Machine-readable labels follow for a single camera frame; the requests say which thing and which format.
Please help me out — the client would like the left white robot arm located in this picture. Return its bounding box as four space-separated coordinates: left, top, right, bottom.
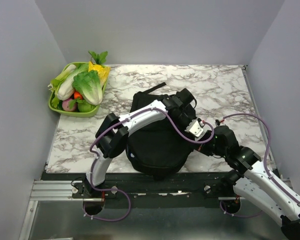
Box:
83 88 196 198

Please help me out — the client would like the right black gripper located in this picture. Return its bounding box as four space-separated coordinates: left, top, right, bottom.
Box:
190 129 228 158

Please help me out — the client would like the pink radish toy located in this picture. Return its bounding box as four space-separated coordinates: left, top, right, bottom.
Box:
61 98 77 112

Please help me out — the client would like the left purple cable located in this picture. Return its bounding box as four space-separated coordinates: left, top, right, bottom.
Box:
82 107 215 222

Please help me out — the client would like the black student backpack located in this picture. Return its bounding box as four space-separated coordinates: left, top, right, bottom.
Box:
125 82 196 181

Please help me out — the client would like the purple cable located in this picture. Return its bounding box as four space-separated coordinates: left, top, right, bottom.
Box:
82 107 215 222
214 113 300 218

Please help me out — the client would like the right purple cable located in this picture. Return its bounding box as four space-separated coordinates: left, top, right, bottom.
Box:
214 113 300 218

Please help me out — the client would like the green round vegetable toy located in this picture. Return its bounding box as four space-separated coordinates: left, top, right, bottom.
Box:
77 99 96 113

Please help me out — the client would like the green lettuce toy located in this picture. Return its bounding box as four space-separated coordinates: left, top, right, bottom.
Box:
72 70 103 106

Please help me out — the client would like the green plastic basket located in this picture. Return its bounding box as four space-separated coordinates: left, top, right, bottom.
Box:
48 61 111 118

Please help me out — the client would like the yellow leafy vegetable toy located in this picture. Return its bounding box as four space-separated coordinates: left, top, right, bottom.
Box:
88 61 111 87

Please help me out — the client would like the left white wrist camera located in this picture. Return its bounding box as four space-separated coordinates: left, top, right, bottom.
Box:
185 118 205 139

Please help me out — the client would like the aluminium rail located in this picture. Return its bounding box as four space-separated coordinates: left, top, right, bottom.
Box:
30 180 73 201

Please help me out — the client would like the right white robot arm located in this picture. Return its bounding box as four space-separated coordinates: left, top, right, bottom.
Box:
197 125 300 240

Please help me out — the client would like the white bok choy toy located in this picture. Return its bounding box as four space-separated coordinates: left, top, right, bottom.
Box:
48 62 88 101

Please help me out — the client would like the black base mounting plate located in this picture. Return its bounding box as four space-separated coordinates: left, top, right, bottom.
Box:
41 172 243 210

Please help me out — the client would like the orange carrot toy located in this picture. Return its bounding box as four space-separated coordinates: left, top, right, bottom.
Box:
73 91 84 100

